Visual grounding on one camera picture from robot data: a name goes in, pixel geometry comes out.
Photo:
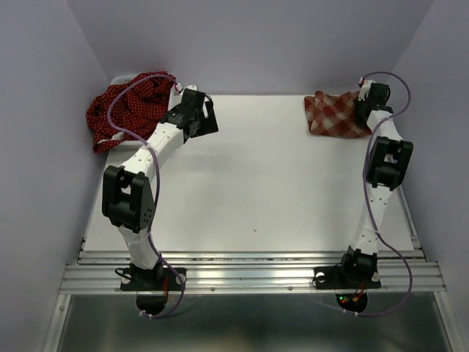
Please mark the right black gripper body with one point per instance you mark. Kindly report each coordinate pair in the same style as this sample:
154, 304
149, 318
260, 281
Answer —
357, 108

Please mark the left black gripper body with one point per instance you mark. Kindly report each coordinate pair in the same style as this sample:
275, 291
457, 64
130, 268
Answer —
200, 128

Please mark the red polka dot skirt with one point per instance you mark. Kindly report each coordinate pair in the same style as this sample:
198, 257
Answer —
137, 106

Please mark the red plaid skirt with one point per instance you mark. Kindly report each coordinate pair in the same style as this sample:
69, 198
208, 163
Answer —
333, 115

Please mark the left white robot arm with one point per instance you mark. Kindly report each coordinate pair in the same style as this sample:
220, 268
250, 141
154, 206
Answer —
130, 190

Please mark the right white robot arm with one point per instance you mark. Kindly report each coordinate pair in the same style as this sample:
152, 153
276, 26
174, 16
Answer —
385, 165

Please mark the white plastic basket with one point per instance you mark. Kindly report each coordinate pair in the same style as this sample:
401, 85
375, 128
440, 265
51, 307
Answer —
134, 145

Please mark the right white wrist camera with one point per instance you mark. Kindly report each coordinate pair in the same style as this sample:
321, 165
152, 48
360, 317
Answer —
365, 86

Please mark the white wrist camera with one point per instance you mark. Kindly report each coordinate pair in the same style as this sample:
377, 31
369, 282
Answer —
365, 86
179, 88

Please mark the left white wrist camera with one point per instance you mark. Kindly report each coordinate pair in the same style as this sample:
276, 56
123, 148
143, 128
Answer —
179, 88

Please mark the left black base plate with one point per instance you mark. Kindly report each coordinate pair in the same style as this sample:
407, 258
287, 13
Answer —
172, 280

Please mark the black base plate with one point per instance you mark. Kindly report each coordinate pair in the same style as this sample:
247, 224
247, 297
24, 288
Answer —
333, 278
172, 280

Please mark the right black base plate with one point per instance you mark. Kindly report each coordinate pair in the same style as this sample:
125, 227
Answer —
333, 278

